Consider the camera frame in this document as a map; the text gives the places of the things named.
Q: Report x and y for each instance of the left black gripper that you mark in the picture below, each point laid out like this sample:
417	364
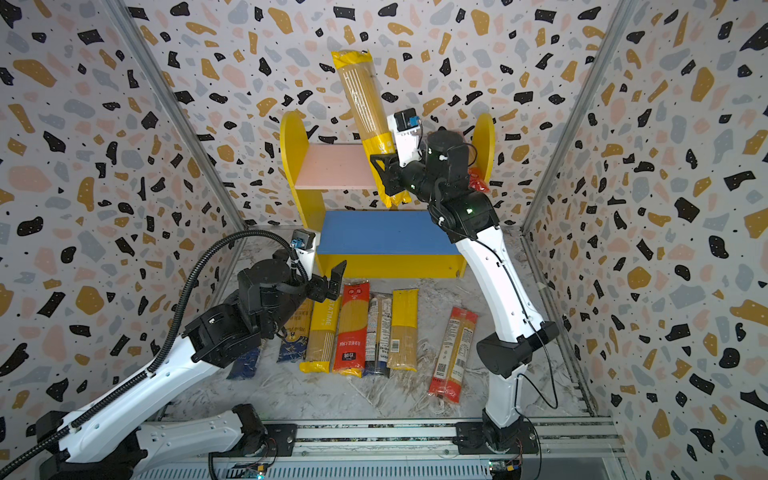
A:
320	282

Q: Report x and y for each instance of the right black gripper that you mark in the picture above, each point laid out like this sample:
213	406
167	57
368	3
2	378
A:
389	172

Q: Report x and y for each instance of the red spaghetti bag black label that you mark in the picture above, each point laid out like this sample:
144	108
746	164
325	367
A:
350	352

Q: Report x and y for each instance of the red spaghetti bag top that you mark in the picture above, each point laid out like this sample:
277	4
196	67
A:
476	180

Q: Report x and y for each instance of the plain yellow spaghetti bag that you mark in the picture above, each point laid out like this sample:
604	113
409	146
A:
404	331

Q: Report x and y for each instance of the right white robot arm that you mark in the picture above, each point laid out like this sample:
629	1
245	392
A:
471	224

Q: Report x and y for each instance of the yellow shelf with coloured boards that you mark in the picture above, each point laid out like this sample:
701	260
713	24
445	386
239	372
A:
374	243

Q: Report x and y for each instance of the clear white label spaghetti bag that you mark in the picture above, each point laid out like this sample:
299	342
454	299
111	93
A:
378	335

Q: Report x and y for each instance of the yellow Pastatime spaghetti bag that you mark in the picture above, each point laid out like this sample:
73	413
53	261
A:
322	337

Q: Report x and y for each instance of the orange blue spaghetti bag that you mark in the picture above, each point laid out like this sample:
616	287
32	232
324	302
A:
294	342

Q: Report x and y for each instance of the dark blue spaghetti bag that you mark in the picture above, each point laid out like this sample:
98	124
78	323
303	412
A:
245	367

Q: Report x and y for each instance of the red clear spaghetti bag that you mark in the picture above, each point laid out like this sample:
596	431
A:
448	373

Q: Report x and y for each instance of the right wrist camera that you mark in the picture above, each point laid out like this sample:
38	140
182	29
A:
405	126

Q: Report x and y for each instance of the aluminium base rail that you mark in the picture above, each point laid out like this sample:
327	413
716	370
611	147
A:
544	448

